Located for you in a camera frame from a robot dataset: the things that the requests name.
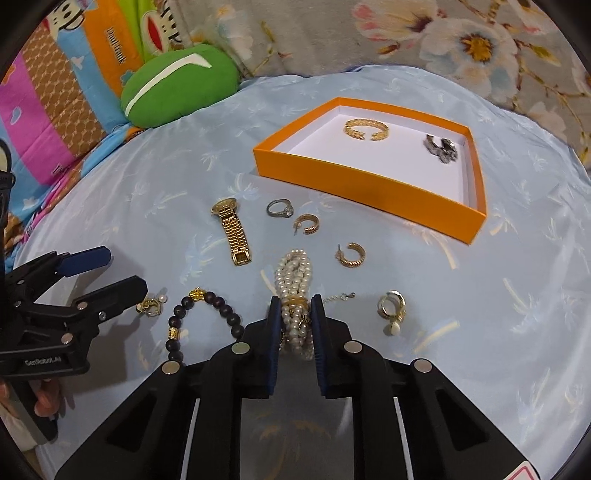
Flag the gold cuff bangle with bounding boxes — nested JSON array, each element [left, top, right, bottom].
[[344, 118, 390, 142]]

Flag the silver wrist watch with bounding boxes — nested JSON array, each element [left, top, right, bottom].
[[424, 134, 459, 164]]

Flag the gold wrist watch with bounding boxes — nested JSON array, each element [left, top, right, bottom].
[[211, 197, 252, 266]]

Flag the grey floral blanket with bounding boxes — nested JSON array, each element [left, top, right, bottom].
[[171, 0, 590, 163]]

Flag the silver ring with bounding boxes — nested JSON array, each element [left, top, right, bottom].
[[265, 198, 296, 219]]

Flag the orange jewelry box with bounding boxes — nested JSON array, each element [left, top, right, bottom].
[[253, 97, 488, 244]]

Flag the colourful monkey cartoon blanket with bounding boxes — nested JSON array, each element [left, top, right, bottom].
[[1, 1, 190, 267]]

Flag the left hand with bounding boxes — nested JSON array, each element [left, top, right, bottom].
[[1, 378, 61, 418]]

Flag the gold pearl hoop earring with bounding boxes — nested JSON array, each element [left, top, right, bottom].
[[377, 290, 407, 336]]

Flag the green plush cushion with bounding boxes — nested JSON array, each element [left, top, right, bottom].
[[120, 44, 240, 128]]

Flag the gold pearl drop earring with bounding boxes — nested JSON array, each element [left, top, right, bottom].
[[135, 294, 168, 318]]

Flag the black bead bracelet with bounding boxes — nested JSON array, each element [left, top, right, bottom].
[[165, 287, 247, 365]]

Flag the white pearl bracelet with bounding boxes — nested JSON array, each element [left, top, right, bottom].
[[273, 248, 357, 362]]

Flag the light blue palm bedsheet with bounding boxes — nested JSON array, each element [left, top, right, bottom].
[[17, 66, 590, 479]]

